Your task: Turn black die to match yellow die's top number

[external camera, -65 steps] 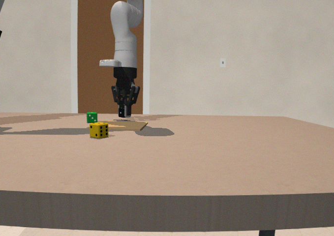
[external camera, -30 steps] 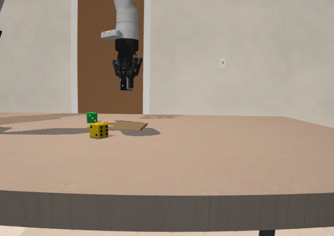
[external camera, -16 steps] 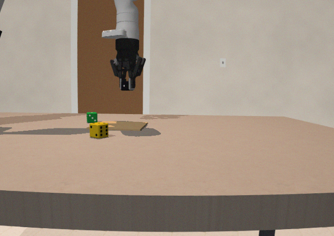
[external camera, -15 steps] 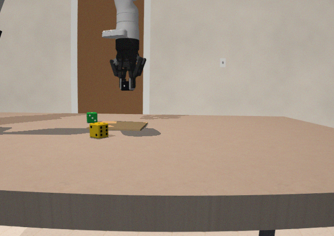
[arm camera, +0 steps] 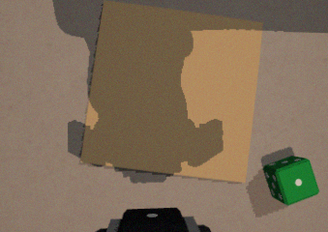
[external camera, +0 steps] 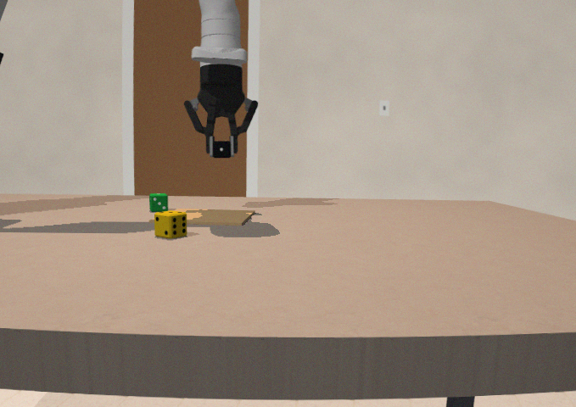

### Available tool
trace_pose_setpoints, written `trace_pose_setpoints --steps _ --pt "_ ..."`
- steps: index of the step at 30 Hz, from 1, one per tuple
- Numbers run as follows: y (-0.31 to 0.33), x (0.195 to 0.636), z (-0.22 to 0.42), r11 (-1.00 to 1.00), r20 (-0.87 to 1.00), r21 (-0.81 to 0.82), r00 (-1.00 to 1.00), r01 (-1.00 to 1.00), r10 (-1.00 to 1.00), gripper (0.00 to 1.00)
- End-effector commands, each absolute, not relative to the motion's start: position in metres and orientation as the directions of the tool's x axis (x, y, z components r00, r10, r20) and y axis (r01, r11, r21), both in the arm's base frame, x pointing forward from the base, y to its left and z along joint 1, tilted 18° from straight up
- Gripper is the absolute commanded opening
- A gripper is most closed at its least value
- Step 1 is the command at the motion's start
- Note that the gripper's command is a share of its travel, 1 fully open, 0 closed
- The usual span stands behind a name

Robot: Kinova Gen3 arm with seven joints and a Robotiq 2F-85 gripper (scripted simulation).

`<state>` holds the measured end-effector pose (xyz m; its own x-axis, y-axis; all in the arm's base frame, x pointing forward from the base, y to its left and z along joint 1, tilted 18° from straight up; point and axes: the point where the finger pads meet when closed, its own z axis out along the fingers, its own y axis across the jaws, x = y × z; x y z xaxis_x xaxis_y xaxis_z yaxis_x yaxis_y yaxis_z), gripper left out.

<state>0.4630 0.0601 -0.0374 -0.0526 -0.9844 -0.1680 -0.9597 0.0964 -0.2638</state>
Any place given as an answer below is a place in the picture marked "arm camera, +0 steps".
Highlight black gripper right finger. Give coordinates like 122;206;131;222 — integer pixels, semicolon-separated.
183;217;211;232

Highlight green die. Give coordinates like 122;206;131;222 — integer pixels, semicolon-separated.
263;156;319;206

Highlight black die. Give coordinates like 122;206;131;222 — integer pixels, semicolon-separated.
119;208;187;232

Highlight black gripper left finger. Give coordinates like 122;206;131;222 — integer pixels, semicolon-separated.
96;218;122;232

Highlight tan square mat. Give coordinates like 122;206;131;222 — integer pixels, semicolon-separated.
80;0;263;183

